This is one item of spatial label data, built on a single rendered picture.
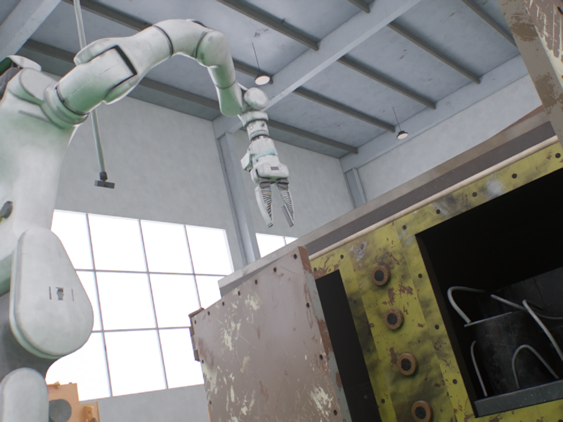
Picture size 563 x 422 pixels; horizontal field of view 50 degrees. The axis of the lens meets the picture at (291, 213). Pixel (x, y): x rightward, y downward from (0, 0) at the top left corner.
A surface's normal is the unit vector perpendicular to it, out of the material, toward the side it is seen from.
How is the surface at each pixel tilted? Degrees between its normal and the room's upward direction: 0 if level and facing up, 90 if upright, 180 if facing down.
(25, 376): 79
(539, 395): 90
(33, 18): 180
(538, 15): 90
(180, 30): 98
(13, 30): 90
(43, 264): 90
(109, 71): 105
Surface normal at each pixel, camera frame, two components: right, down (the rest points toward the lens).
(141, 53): 0.71, -0.16
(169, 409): 0.72, -0.39
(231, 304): -0.81, 0.00
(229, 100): 0.07, 0.82
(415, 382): -0.66, -0.10
